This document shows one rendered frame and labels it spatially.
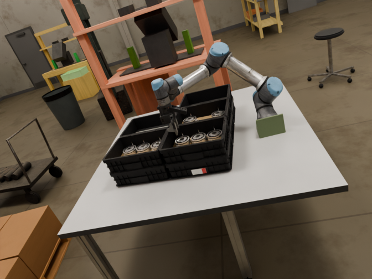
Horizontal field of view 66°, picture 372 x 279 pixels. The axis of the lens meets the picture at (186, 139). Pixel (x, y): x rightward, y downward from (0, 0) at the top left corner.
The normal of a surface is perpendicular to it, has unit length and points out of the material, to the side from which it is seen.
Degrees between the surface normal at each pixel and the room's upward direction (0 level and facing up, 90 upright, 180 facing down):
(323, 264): 0
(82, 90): 90
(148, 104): 90
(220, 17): 90
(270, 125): 90
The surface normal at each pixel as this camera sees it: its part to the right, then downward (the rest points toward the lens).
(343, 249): -0.29, -0.84
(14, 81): -0.08, 0.49
